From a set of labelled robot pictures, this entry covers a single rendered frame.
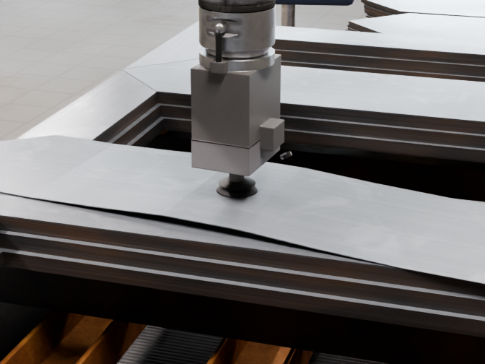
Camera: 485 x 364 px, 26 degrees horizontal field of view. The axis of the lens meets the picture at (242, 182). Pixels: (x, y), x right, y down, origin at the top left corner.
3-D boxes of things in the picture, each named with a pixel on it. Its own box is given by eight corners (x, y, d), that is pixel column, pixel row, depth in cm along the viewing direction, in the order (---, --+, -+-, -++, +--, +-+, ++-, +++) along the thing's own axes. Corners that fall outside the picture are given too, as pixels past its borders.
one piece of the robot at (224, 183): (247, 178, 106) (247, 196, 107) (261, 165, 109) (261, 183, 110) (211, 172, 108) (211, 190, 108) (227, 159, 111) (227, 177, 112)
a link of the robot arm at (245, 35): (286, 1, 104) (255, 17, 97) (286, 45, 106) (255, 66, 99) (218, -6, 107) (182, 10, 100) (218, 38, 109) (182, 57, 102)
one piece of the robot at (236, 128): (276, 42, 97) (273, 205, 103) (309, 22, 104) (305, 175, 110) (180, 32, 100) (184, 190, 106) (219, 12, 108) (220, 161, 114)
